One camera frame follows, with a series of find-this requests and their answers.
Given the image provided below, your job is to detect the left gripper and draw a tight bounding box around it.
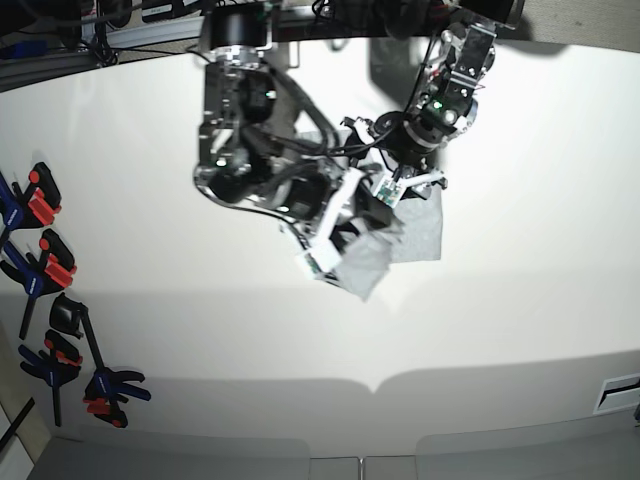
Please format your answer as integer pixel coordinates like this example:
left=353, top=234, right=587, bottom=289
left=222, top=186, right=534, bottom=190
left=373, top=112, right=440, bottom=172

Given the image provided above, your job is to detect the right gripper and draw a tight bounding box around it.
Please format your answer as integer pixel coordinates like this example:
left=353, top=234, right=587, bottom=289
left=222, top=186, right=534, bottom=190
left=269, top=169, right=380, bottom=250

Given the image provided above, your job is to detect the grey T-shirt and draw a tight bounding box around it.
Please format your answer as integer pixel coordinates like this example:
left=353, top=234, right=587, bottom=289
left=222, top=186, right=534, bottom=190
left=308, top=157, right=444, bottom=300

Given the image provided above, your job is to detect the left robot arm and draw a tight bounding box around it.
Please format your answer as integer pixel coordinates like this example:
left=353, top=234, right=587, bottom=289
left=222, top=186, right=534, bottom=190
left=374, top=1, right=524, bottom=177

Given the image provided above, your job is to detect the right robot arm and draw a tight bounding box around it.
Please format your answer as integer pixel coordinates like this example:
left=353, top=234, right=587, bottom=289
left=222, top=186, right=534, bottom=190
left=193, top=1, right=392, bottom=250

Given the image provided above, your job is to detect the long black bar clamp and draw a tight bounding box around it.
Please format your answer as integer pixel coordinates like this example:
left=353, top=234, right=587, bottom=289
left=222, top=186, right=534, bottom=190
left=49, top=293, right=152, bottom=429

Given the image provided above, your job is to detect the blue red clamp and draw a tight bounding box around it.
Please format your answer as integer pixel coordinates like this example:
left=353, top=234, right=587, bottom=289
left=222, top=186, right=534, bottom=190
left=1, top=229, right=77, bottom=340
left=1, top=162, right=62, bottom=246

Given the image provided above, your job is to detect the upper blue red clamp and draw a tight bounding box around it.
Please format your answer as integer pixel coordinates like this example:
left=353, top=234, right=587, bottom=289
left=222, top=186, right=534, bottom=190
left=1, top=162, right=62, bottom=246

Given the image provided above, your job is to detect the lower left blue clamp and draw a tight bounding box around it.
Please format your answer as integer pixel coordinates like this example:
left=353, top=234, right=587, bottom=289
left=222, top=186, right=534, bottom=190
left=18, top=329, right=83, bottom=427

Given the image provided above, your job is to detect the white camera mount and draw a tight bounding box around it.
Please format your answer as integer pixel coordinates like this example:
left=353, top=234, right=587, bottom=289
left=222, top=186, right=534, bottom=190
left=339, top=115, right=449, bottom=209
left=272, top=168, right=364, bottom=280

